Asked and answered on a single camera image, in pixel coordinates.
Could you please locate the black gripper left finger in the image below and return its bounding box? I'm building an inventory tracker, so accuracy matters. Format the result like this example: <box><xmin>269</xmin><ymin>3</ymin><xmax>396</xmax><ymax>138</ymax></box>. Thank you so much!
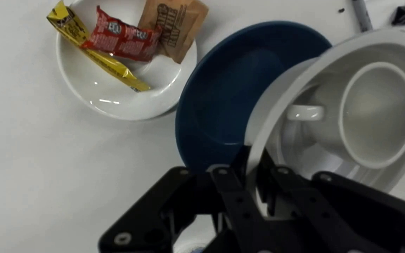
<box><xmin>97</xmin><ymin>145</ymin><xmax>279</xmax><ymax>253</ymax></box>

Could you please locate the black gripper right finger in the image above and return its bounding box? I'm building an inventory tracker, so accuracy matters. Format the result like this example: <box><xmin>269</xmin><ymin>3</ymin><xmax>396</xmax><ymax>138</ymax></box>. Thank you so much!
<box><xmin>256</xmin><ymin>152</ymin><xmax>405</xmax><ymax>253</ymax></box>

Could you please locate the white mug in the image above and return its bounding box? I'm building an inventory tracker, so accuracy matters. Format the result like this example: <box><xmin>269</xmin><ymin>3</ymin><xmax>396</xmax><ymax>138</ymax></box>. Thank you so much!
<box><xmin>285</xmin><ymin>61</ymin><xmax>405</xmax><ymax>172</ymax></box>

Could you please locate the white bowl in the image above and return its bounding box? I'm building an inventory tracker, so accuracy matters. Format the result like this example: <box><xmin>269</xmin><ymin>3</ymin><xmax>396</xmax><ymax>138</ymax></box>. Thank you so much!
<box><xmin>55</xmin><ymin>0</ymin><xmax>200</xmax><ymax>123</ymax></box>
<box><xmin>244</xmin><ymin>27</ymin><xmax>405</xmax><ymax>222</ymax></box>

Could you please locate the dark blue plate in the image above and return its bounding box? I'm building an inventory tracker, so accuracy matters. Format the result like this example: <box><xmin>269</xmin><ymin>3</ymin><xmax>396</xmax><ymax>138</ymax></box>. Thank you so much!
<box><xmin>175</xmin><ymin>20</ymin><xmax>334</xmax><ymax>177</ymax></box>

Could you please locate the red packet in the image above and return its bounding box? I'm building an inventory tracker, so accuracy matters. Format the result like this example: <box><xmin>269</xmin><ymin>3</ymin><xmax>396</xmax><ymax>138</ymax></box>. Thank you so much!
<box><xmin>81</xmin><ymin>5</ymin><xmax>164</xmax><ymax>64</ymax></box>

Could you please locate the brown packet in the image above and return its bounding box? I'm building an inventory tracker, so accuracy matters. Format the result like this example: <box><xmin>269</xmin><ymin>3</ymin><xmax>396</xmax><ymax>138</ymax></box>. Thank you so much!
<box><xmin>137</xmin><ymin>0</ymin><xmax>211</xmax><ymax>65</ymax></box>

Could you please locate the grey pen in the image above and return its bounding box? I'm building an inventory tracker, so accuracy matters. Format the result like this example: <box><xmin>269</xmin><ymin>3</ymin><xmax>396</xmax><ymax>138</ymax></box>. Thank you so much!
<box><xmin>351</xmin><ymin>0</ymin><xmax>376</xmax><ymax>34</ymax></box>

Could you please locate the yellow packet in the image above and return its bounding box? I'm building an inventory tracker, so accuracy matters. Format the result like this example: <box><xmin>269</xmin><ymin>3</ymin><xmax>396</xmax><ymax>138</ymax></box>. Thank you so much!
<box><xmin>45</xmin><ymin>0</ymin><xmax>154</xmax><ymax>93</ymax></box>

